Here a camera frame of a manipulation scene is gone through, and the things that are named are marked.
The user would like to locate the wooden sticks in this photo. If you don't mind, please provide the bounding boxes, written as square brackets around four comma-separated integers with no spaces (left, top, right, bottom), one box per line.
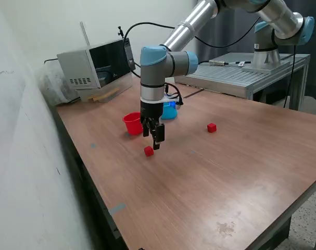
[87,87,121,102]

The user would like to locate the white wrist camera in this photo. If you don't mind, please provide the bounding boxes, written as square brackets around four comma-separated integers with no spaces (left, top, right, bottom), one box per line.
[162,95,184,109]

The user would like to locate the white thin rod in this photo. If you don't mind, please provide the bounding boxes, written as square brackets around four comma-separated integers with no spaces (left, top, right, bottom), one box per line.
[79,21,91,47]

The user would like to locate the clear plastic bag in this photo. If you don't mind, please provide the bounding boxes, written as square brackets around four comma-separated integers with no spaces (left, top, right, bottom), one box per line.
[36,66,80,106]

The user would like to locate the black hanging cable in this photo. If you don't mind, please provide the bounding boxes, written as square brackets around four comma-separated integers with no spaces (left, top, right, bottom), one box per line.
[281,44,296,108]

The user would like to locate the long blue tape strip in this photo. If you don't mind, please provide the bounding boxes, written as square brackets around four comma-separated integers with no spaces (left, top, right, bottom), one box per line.
[108,202,127,216]

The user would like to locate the dark grey curtain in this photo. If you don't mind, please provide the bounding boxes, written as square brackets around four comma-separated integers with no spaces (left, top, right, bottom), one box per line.
[194,0,316,97]

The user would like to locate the silver microwave oven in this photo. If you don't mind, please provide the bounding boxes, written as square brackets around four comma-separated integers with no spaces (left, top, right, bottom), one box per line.
[56,37,136,91]

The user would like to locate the thin metal strip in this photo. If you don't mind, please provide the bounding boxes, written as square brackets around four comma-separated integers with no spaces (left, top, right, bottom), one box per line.
[183,88,205,99]

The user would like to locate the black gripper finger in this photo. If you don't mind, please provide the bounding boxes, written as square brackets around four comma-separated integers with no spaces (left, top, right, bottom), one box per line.
[149,122,166,151]
[142,117,151,138]

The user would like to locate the red plastic bin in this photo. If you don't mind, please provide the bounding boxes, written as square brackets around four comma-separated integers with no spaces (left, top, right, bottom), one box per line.
[122,111,144,136]

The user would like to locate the blue plastic bin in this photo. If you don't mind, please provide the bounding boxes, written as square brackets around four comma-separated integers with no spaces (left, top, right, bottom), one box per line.
[160,102,178,121]

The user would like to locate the clear plastic box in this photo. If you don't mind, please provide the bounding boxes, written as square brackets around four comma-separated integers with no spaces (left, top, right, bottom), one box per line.
[75,74,134,104]

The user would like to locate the silver connector with cable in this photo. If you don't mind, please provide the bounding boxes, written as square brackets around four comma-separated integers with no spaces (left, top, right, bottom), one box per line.
[199,59,252,66]

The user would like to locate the aluminium robot mounting stand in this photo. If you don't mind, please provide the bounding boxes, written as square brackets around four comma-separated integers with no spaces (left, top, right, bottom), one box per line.
[174,52,311,111]

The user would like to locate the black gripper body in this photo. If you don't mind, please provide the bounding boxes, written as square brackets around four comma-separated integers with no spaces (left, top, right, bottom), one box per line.
[140,100,164,123]

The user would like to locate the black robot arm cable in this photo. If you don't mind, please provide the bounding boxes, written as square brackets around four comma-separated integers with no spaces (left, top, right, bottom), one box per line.
[122,17,262,105]

